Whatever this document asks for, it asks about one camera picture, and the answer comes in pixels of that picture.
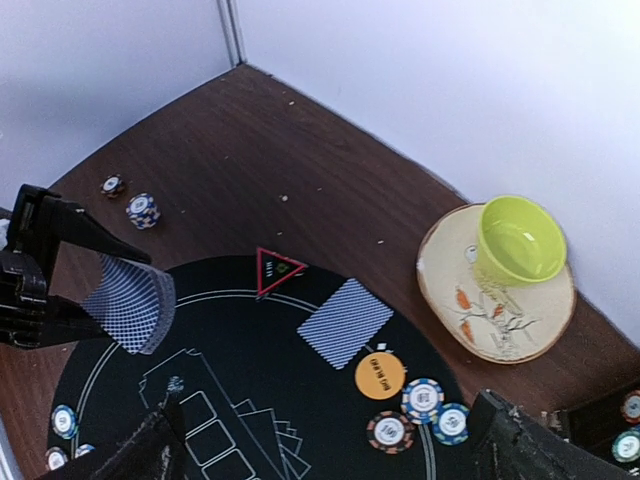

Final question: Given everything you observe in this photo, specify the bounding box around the black poker chip case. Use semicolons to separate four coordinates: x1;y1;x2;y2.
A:
541;380;639;476

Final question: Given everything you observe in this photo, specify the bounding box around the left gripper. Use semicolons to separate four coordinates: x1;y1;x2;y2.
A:
1;184;152;349

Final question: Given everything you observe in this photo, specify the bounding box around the green plastic bowl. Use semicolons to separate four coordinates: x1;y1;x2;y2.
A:
474;195;568;287

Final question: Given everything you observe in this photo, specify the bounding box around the blue card top seat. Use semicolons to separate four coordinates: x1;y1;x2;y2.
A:
297;278;394;370

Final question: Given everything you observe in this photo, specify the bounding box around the blue fifty chip top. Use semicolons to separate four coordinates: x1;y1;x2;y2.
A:
432;403;470;446

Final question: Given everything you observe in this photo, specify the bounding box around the red triangular token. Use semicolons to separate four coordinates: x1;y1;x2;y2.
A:
256;247;308;297

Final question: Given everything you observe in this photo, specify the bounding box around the orange big blind button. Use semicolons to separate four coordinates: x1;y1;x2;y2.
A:
354;351;406;400

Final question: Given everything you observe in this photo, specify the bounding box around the red five chip row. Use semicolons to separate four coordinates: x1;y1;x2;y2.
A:
620;389;640;425

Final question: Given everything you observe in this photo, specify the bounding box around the round black poker mat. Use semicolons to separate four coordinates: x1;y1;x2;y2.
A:
47;256;471;479

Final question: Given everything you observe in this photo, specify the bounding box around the blue ten chip top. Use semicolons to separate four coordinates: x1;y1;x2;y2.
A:
401;378;445;425

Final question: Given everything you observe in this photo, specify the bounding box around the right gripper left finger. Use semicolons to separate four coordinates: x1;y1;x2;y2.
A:
47;394;187;479

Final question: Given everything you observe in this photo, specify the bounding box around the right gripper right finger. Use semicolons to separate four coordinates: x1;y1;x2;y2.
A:
469;389;634;480

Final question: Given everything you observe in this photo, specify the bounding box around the beige bird plate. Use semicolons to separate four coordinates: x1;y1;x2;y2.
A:
416;204;577;365

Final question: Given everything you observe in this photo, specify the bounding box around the green twenty chip row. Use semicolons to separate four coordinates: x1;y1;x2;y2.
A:
611;429;640;463

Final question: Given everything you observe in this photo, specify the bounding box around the black hundred chip top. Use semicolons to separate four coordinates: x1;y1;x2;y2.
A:
366;410;414;454

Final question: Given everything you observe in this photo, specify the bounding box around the left aluminium post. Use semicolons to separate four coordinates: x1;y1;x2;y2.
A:
217;0;246;67

